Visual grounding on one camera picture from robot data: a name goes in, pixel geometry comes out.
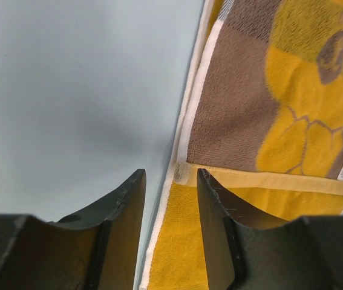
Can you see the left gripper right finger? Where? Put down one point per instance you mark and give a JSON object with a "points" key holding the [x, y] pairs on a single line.
{"points": [[247, 248]]}

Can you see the yellow patterned towel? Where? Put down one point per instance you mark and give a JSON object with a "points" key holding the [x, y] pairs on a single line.
{"points": [[262, 112]]}

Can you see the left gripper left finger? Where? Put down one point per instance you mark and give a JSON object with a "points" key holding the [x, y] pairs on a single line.
{"points": [[93, 248]]}

